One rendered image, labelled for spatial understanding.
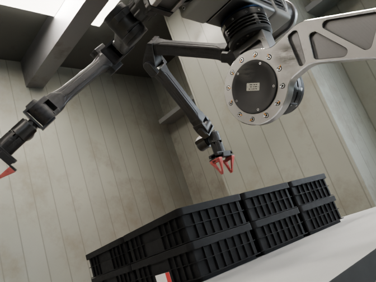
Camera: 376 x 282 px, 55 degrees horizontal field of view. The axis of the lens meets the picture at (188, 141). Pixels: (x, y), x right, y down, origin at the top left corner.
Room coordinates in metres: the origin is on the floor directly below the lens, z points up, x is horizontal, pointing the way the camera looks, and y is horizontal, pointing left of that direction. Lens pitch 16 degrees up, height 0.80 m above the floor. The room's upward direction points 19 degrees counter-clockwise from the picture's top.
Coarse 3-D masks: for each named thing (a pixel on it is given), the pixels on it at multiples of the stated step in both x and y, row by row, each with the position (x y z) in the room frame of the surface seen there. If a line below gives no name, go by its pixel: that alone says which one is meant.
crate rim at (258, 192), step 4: (280, 184) 1.51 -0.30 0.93; (284, 184) 1.52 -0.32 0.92; (264, 188) 1.43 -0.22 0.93; (268, 188) 1.45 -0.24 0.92; (272, 188) 1.47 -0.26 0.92; (276, 188) 1.48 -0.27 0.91; (280, 188) 1.50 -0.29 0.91; (284, 188) 1.51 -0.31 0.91; (244, 192) 1.36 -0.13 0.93; (248, 192) 1.37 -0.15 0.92; (252, 192) 1.38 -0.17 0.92; (256, 192) 1.40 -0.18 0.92; (260, 192) 1.41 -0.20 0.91; (264, 192) 1.43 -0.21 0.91; (268, 192) 1.44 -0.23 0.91; (240, 196) 1.36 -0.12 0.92; (244, 196) 1.35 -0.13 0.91; (248, 196) 1.37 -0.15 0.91; (252, 196) 1.38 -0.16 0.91; (240, 200) 1.36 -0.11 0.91
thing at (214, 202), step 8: (216, 200) 1.26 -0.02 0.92; (224, 200) 1.28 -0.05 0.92; (232, 200) 1.31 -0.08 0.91; (184, 208) 1.16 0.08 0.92; (192, 208) 1.18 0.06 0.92; (200, 208) 1.20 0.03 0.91; (168, 216) 1.19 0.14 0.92; (176, 216) 1.16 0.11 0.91; (152, 224) 1.26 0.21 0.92; (160, 224) 1.23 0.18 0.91; (136, 232) 1.35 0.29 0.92; (144, 232) 1.31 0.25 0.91; (128, 240) 1.41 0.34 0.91
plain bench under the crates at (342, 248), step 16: (336, 224) 1.66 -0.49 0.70; (352, 224) 1.36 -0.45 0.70; (368, 224) 1.16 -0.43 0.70; (304, 240) 1.40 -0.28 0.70; (320, 240) 1.19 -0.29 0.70; (336, 240) 1.03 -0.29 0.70; (352, 240) 0.91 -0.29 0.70; (368, 240) 0.82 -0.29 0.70; (272, 256) 1.20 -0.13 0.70; (288, 256) 1.04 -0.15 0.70; (304, 256) 0.92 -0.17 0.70; (320, 256) 0.82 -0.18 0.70; (336, 256) 0.74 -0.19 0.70; (352, 256) 0.68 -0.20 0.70; (368, 256) 0.65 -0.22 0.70; (224, 272) 1.21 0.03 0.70; (240, 272) 1.05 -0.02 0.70; (256, 272) 0.92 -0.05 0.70; (272, 272) 0.83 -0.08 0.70; (288, 272) 0.75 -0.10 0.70; (304, 272) 0.68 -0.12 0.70; (320, 272) 0.63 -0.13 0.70; (336, 272) 0.59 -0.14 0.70; (352, 272) 0.60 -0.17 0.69; (368, 272) 0.64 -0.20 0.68
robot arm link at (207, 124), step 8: (144, 64) 1.37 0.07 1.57; (152, 64) 1.37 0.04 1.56; (160, 64) 1.44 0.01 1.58; (152, 72) 1.39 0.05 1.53; (160, 72) 1.41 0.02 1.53; (168, 72) 1.44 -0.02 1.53; (160, 80) 1.45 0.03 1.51; (168, 80) 1.44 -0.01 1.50; (168, 88) 1.47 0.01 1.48; (176, 88) 1.47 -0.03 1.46; (176, 96) 1.50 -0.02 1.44; (184, 96) 1.50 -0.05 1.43; (184, 104) 1.52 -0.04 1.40; (192, 104) 1.54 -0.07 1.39; (184, 112) 1.56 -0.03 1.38; (192, 112) 1.55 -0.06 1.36; (200, 112) 1.57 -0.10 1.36; (192, 120) 1.57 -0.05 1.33; (200, 120) 1.57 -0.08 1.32; (208, 120) 1.61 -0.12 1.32; (208, 128) 1.60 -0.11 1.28
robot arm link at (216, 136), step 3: (213, 132) 1.63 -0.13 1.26; (216, 132) 1.63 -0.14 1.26; (210, 135) 1.63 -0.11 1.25; (213, 135) 1.63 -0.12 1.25; (216, 135) 1.63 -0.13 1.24; (219, 135) 1.65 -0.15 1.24; (207, 138) 1.67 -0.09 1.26; (210, 138) 1.64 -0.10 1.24; (213, 138) 1.63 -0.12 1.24; (216, 138) 1.63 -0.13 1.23; (219, 138) 1.64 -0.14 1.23; (207, 141) 1.67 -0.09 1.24; (210, 141) 1.64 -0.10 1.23; (213, 141) 1.63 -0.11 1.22; (216, 141) 1.63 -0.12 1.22; (219, 141) 1.65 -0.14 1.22; (210, 144) 1.67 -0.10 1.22
